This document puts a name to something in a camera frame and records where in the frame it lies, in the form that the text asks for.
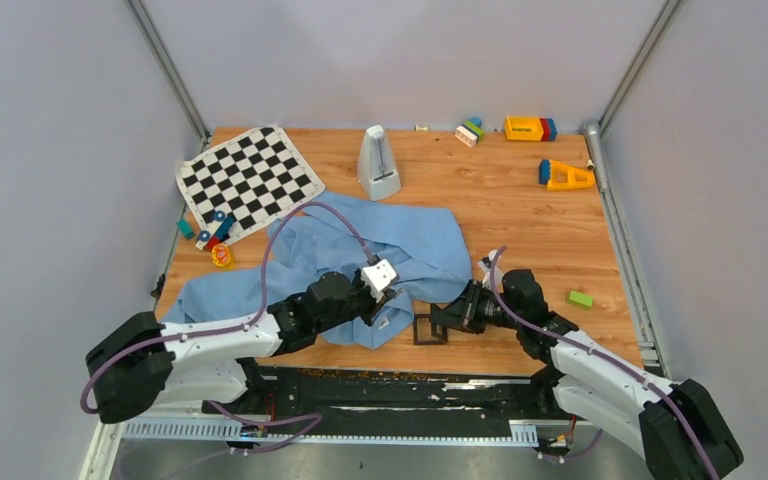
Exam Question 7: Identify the white metronome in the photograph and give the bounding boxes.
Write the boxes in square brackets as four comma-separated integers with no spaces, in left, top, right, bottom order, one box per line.
[357,125,402,201]

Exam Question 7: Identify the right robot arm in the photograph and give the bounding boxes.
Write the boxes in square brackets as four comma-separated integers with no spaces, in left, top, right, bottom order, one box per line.
[430,269,744,479]

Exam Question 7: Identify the light blue shirt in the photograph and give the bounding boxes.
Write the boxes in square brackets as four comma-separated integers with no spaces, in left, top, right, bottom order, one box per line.
[162,192,472,349]

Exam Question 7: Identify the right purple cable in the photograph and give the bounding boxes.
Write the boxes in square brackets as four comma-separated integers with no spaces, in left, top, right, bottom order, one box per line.
[488,246,722,480]

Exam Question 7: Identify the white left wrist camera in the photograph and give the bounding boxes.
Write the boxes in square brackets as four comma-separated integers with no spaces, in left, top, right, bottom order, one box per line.
[360,258,399,301]

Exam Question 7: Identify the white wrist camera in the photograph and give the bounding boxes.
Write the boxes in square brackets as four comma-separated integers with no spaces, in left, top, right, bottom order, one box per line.
[477,249,503,286]
[360,258,399,301]

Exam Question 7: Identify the white green blue blocks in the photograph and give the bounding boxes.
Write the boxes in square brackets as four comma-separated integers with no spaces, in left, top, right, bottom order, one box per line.
[454,117,485,148]

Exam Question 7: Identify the yellow blue toy wedge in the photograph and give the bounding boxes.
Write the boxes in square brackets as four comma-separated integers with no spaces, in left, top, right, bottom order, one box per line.
[538,159,596,191]

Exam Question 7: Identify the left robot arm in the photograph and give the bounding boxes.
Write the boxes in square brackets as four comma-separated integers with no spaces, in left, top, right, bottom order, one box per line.
[81,263,399,424]

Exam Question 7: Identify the black square frame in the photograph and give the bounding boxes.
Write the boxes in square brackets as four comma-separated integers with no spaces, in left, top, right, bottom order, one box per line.
[412,304,448,346]

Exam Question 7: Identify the small green block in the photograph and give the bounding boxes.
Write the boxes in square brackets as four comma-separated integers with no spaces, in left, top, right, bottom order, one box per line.
[566,290,594,309]

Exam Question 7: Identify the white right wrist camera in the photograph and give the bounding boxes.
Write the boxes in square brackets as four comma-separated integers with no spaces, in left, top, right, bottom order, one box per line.
[477,249,503,286]

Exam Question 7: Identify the teal small block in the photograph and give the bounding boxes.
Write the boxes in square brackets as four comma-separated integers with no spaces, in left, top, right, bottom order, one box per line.
[176,219,196,240]

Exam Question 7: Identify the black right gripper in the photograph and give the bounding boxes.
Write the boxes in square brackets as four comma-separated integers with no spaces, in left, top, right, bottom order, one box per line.
[430,280,522,336]

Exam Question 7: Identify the grey pipe in corner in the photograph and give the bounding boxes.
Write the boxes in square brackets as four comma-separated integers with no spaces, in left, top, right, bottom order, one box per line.
[582,120,609,194]

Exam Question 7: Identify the black white checkerboard mat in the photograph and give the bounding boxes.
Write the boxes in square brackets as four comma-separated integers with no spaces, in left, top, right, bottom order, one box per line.
[175,126,326,244]

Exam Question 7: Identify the yellow round toy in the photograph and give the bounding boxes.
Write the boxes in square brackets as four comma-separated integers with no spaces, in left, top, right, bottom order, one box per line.
[210,243,235,270]

